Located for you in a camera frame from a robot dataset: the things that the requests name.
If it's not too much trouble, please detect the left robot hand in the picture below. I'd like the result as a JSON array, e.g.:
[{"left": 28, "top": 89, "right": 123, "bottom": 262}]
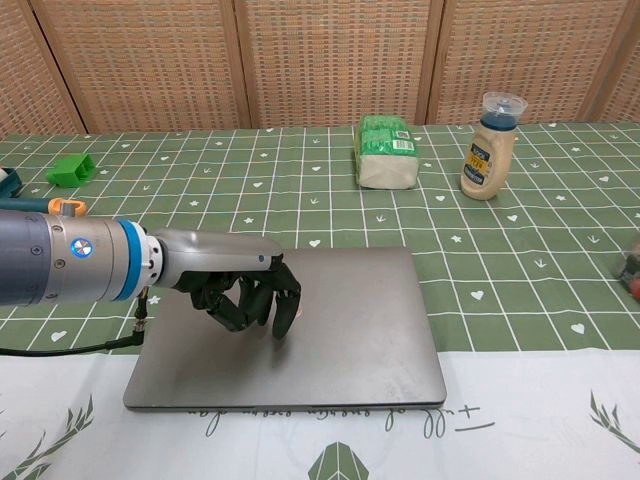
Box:
[{"left": 152, "top": 228, "right": 304, "bottom": 342}]

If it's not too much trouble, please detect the silver laptop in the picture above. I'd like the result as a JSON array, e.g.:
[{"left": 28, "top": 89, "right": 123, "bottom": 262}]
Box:
[{"left": 123, "top": 246, "right": 448, "bottom": 414}]

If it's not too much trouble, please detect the green plastic block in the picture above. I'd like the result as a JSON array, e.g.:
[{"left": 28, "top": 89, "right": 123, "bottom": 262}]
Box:
[{"left": 46, "top": 153, "right": 96, "bottom": 189}]

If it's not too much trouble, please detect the green tissue pack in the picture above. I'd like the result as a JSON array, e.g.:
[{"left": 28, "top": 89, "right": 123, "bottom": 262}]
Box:
[{"left": 355, "top": 114, "right": 420, "bottom": 190}]

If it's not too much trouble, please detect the teal lint roller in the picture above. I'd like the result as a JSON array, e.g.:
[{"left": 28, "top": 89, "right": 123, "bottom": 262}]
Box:
[{"left": 0, "top": 167, "right": 87, "bottom": 217}]

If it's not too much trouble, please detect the bamboo folding screen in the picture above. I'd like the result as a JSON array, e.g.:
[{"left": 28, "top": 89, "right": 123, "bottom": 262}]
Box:
[{"left": 0, "top": 0, "right": 640, "bottom": 141}]

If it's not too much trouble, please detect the green checked tablecloth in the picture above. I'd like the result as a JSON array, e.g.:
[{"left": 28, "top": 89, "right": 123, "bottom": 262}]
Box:
[{"left": 0, "top": 121, "right": 640, "bottom": 480}]

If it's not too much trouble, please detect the beige squeeze bottle blue cap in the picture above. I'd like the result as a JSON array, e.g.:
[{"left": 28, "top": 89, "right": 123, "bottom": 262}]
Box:
[{"left": 459, "top": 91, "right": 529, "bottom": 202}]

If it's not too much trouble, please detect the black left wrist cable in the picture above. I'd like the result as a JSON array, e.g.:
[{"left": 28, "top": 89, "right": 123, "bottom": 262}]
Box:
[{"left": 0, "top": 287, "right": 151, "bottom": 357}]

